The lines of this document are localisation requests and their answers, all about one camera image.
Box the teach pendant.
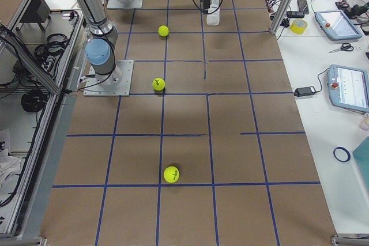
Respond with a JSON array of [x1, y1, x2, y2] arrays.
[[314, 10, 362, 41], [327, 65, 368, 113]]

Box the tennis ball upper left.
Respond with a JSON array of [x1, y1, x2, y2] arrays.
[[158, 25, 170, 37]]

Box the far teach pendant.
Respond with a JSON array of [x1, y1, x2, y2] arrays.
[[314, 10, 362, 41]]

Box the near teach pendant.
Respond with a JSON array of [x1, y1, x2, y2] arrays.
[[327, 65, 368, 113]]

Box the clear tennis ball can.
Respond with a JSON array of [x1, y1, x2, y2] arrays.
[[206, 0, 220, 26]]

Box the scissors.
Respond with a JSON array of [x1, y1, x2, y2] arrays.
[[329, 43, 354, 53]]

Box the tennis ball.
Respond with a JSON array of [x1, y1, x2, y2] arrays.
[[152, 78, 165, 91], [163, 165, 180, 184], [158, 25, 170, 37]]

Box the teal box corner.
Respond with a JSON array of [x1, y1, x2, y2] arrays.
[[353, 137, 369, 192]]

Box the tennis ball lower left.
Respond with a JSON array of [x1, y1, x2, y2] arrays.
[[163, 165, 180, 184]]

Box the yellow tape roll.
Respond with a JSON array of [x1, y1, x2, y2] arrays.
[[290, 19, 308, 35]]

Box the tennis ball centre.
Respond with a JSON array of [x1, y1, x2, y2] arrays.
[[152, 78, 165, 91]]

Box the blue tape ring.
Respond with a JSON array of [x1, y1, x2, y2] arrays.
[[333, 146, 352, 163]]

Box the black power adapter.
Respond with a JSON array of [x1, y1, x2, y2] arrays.
[[293, 86, 317, 97]]

